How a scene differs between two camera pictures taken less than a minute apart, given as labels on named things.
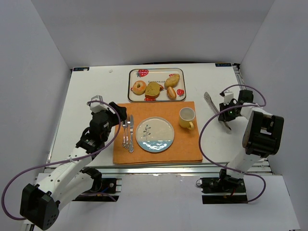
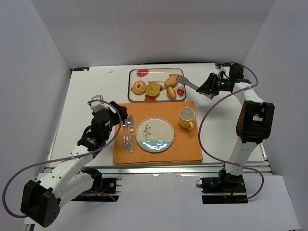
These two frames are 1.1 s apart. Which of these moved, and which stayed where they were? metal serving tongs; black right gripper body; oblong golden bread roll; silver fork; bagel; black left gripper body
Moved: metal serving tongs; black right gripper body
Stayed: oblong golden bread roll; silver fork; bagel; black left gripper body
